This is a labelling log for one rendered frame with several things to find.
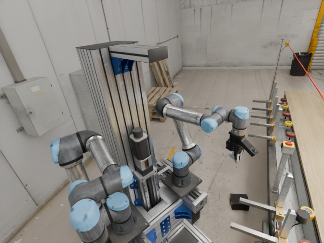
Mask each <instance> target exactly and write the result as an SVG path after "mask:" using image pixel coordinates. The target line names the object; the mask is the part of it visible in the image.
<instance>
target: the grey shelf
mask: <svg viewBox="0 0 324 243"><path fill-rule="evenodd" d="M69 76H70V79H71V82H72V85H73V88H74V90H75V93H76V96H77V99H78V102H79V105H80V107H81V111H82V114H83V117H84V120H85V122H86V125H87V128H88V131H94V132H97V133H99V134H100V135H102V134H101V130H100V127H99V124H98V120H97V117H96V114H95V110H94V107H93V104H92V101H91V97H90V94H89V91H88V87H87V84H86V81H85V77H84V74H83V71H82V69H80V70H77V71H74V72H72V73H69Z"/></svg>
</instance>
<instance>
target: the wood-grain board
mask: <svg viewBox="0 0 324 243"><path fill-rule="evenodd" d="M284 94H285V98H286V99H287V101H286V102H287V105H288V110H289V113H290V119H291V122H292V123H293V124H292V127H293V131H294V133H295V134H296V135H295V139H296V143H297V149H298V152H299V157H300V161H301V165H302V169H303V174H304V177H305V182H306V186H307V190H308V194H309V198H310V203H311V208H312V210H313V211H314V212H315V217H314V220H315V224H316V228H317V232H318V237H319V241H320V243H324V100H323V98H322V97H321V95H320V94H319V93H318V92H302V91H284Z"/></svg>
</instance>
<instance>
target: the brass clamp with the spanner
mask: <svg viewBox="0 0 324 243"><path fill-rule="evenodd" d="M277 230H278V233H277V238H278V242H279V243H288V238H287V239H285V238H282V237H280V230H281V229H277Z"/></svg>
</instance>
